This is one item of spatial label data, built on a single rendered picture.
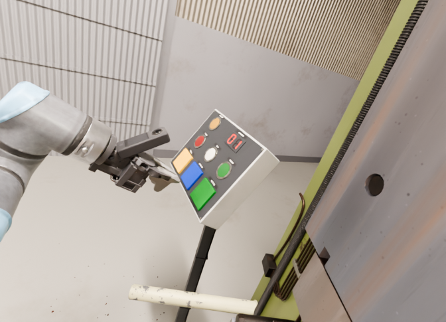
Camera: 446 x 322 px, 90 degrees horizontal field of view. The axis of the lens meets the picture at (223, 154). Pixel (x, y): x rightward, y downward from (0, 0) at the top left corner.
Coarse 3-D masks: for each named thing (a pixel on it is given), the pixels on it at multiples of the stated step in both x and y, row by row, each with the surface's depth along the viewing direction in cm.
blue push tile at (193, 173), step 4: (192, 164) 76; (196, 164) 76; (188, 168) 77; (192, 168) 75; (196, 168) 74; (188, 172) 76; (192, 172) 74; (196, 172) 73; (200, 172) 72; (184, 176) 76; (188, 176) 75; (192, 176) 73; (196, 176) 72; (200, 176) 72; (184, 180) 75; (188, 180) 74; (192, 180) 72; (196, 180) 72; (188, 184) 73; (192, 184) 72; (188, 188) 72
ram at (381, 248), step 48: (432, 0) 25; (432, 48) 23; (384, 96) 28; (432, 96) 22; (384, 144) 27; (432, 144) 21; (336, 192) 33; (384, 192) 25; (432, 192) 20; (336, 240) 31; (384, 240) 24; (432, 240) 19; (336, 288) 29; (384, 288) 23; (432, 288) 19
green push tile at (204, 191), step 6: (204, 180) 69; (198, 186) 69; (204, 186) 67; (210, 186) 66; (192, 192) 69; (198, 192) 68; (204, 192) 66; (210, 192) 64; (192, 198) 68; (198, 198) 66; (204, 198) 65; (210, 198) 64; (198, 204) 65; (204, 204) 64
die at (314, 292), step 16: (304, 272) 36; (320, 272) 32; (304, 288) 35; (320, 288) 32; (304, 304) 34; (320, 304) 31; (336, 304) 28; (304, 320) 33; (320, 320) 30; (336, 320) 27
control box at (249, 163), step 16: (208, 128) 82; (224, 128) 76; (240, 128) 71; (192, 144) 84; (208, 144) 77; (224, 144) 72; (240, 144) 67; (256, 144) 63; (192, 160) 79; (208, 160) 73; (224, 160) 68; (240, 160) 64; (256, 160) 60; (272, 160) 63; (208, 176) 69; (224, 176) 65; (240, 176) 61; (256, 176) 63; (224, 192) 62; (240, 192) 64; (208, 208) 63; (224, 208) 64; (208, 224) 64
